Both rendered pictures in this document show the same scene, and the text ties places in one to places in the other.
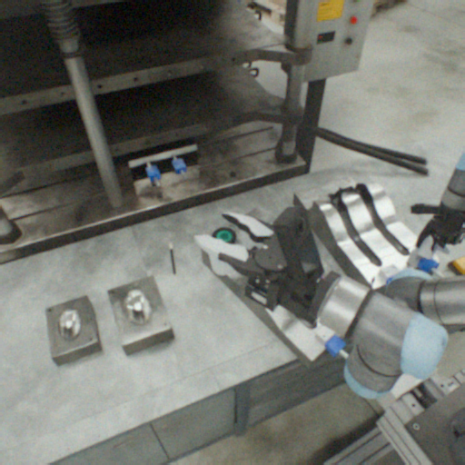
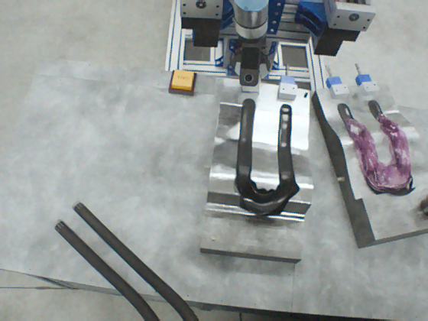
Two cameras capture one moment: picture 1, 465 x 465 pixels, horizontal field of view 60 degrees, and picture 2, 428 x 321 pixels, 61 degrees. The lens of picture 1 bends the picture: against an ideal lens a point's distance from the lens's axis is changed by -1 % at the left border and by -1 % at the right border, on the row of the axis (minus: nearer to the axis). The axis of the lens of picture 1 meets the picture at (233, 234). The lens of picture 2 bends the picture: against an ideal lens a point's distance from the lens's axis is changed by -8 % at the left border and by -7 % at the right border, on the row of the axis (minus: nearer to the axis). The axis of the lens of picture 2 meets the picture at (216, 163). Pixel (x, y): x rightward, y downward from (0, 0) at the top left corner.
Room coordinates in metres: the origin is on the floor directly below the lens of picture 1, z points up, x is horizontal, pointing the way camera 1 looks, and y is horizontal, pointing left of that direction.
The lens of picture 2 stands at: (1.42, -0.39, 1.82)
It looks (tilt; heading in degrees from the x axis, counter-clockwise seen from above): 66 degrees down; 202
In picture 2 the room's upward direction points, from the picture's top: 9 degrees clockwise
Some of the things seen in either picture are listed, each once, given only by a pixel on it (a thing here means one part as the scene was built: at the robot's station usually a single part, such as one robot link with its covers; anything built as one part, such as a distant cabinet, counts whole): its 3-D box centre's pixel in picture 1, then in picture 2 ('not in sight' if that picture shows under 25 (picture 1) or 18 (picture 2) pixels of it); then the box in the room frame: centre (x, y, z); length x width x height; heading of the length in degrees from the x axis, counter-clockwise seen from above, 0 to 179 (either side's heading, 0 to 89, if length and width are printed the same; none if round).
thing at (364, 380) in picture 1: (379, 355); not in sight; (0.26, -0.22, 1.34); 0.11 x 0.08 x 0.11; 145
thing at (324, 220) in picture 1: (361, 225); (260, 163); (0.96, -0.45, 0.87); 0.50 x 0.26 x 0.14; 23
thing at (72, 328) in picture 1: (73, 329); not in sight; (0.57, 0.48, 0.83); 0.17 x 0.13 x 0.06; 23
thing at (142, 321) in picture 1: (140, 313); not in sight; (0.62, 0.28, 0.84); 0.20 x 0.15 x 0.07; 23
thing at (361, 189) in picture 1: (364, 219); (267, 150); (0.94, -0.44, 0.92); 0.35 x 0.16 x 0.09; 23
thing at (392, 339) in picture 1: (395, 335); not in sight; (0.25, -0.21, 1.43); 0.11 x 0.08 x 0.09; 55
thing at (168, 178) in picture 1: (149, 136); not in sight; (1.48, 0.37, 0.87); 0.50 x 0.27 x 0.17; 23
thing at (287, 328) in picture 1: (281, 278); (379, 154); (0.74, -0.15, 0.86); 0.50 x 0.26 x 0.11; 40
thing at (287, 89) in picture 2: (397, 286); (286, 81); (0.68, -0.50, 0.89); 0.13 x 0.05 x 0.05; 23
